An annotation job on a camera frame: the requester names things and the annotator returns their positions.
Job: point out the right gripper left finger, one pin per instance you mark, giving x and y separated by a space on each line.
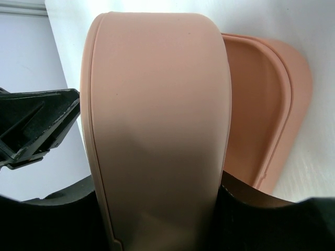
68 219

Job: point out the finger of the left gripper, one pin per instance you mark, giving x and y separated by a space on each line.
33 123

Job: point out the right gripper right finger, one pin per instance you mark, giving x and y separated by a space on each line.
248 219

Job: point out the pink lunch box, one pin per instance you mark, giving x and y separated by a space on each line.
300 80
161 110

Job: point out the pink box lid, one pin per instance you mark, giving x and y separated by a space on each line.
88 133
260 103

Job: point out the left aluminium frame post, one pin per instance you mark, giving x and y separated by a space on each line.
23 8

